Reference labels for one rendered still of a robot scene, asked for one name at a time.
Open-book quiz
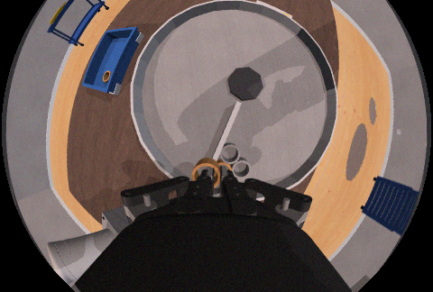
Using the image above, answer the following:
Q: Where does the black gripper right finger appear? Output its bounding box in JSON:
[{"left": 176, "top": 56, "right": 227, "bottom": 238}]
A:
[{"left": 219, "top": 166, "right": 312, "bottom": 229}]

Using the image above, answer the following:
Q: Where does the blue crate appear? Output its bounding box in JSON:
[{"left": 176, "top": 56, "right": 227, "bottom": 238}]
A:
[{"left": 82, "top": 27, "right": 144, "bottom": 96}]

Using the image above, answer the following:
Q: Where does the bronze bushing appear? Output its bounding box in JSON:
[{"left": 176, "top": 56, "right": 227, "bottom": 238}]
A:
[
  {"left": 217, "top": 159, "right": 232, "bottom": 170},
  {"left": 103, "top": 71, "right": 112, "bottom": 83},
  {"left": 191, "top": 158, "right": 220, "bottom": 187}
]

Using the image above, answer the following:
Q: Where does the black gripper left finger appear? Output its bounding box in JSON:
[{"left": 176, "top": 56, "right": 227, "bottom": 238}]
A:
[{"left": 120, "top": 167, "right": 215, "bottom": 224}]

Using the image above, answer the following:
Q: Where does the grey round turntable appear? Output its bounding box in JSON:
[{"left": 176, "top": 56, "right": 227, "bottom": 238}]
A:
[{"left": 131, "top": 0, "right": 338, "bottom": 189}]

